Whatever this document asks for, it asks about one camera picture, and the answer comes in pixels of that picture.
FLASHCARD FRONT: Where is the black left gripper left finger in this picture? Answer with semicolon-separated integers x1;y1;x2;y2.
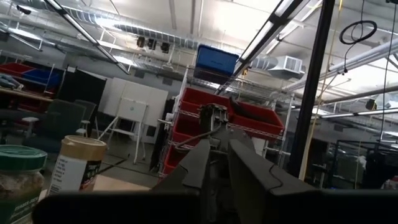
151;138;212;196

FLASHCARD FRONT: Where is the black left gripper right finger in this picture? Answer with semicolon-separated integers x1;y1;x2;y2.
228;138;318;224

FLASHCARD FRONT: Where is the tan lid furikake jar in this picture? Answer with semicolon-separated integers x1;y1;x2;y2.
46;134;108;196

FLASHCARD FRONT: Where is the green lid spice jar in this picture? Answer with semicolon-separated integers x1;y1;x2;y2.
0;144;49;224

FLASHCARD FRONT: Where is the red plastic bin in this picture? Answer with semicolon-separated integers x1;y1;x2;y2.
228;96;285;141
0;62;35;77
179;86;234;121

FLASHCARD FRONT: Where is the white easel board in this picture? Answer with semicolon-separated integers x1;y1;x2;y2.
98;96;150;165

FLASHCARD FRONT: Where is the blue plastic bin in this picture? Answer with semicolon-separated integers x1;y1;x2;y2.
21;68;62;88
195;44;240;77

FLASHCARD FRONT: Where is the white ceiling air unit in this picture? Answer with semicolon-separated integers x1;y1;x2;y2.
267;55;304;78

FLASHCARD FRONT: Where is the dark office chair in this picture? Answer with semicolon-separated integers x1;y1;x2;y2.
22;98;88;153

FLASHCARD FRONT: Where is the metal wire shelf rack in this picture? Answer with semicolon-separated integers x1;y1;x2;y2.
157;67;295;180

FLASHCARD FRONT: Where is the black frame post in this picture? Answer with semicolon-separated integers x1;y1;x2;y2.
287;0;336;179

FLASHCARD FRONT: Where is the silver ventilation duct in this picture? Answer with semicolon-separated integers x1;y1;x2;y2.
62;6;200;50

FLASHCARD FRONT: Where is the black overhead frame beam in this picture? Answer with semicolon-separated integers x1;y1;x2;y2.
216;0;305;94

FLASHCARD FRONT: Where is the black coiled cable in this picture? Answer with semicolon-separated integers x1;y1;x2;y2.
338;19;378;74

